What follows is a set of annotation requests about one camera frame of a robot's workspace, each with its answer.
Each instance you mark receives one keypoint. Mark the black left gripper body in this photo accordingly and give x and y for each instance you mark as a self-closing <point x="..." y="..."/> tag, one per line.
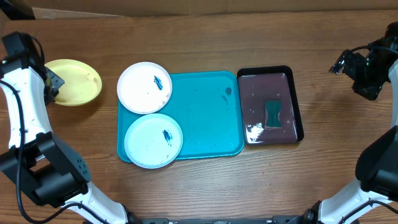
<point x="55" y="83"/>

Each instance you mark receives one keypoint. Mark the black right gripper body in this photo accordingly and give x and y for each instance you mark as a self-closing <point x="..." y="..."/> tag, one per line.
<point x="369" y="76"/>

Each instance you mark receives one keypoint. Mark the yellow plate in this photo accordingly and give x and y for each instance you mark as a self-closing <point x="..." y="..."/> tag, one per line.
<point x="82" y="82"/>

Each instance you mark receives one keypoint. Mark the white plate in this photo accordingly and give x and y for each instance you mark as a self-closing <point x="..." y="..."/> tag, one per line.
<point x="144" y="88"/>

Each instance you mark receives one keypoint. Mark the green scrubbing sponge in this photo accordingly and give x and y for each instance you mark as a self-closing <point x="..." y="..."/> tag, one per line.
<point x="273" y="108"/>

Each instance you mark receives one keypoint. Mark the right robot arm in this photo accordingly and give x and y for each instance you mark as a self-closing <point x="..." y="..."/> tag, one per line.
<point x="375" y="182"/>

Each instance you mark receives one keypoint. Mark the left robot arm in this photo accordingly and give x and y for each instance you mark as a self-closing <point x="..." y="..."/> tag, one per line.
<point x="43" y="167"/>

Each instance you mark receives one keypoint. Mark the black tray with water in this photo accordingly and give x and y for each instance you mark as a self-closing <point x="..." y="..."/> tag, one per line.
<point x="261" y="84"/>

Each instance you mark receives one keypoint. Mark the teal plastic tray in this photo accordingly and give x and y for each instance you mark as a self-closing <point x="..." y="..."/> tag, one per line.
<point x="206" y="106"/>

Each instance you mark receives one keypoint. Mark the cardboard backdrop panel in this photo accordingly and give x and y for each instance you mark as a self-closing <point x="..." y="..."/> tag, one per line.
<point x="204" y="7"/>

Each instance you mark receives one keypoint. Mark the light blue plate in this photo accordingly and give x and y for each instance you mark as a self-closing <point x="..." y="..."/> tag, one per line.
<point x="153" y="141"/>

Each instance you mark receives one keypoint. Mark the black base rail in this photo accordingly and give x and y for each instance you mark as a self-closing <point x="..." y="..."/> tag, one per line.
<point x="274" y="220"/>

